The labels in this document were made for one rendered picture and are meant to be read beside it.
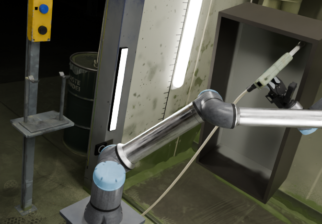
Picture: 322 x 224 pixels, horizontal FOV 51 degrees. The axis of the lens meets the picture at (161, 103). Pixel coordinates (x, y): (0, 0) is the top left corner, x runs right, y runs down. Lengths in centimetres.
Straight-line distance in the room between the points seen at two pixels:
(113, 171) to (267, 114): 75
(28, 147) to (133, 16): 112
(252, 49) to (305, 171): 136
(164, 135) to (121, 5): 95
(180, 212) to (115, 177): 133
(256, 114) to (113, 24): 117
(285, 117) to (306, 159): 178
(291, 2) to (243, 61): 97
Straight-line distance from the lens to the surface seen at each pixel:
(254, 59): 247
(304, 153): 336
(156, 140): 167
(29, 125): 218
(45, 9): 204
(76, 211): 180
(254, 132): 270
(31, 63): 218
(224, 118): 151
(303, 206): 331
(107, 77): 238
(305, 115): 164
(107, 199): 163
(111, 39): 231
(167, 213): 281
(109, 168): 164
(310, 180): 332
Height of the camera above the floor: 184
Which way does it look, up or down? 23 degrees down
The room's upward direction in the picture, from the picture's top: 12 degrees clockwise
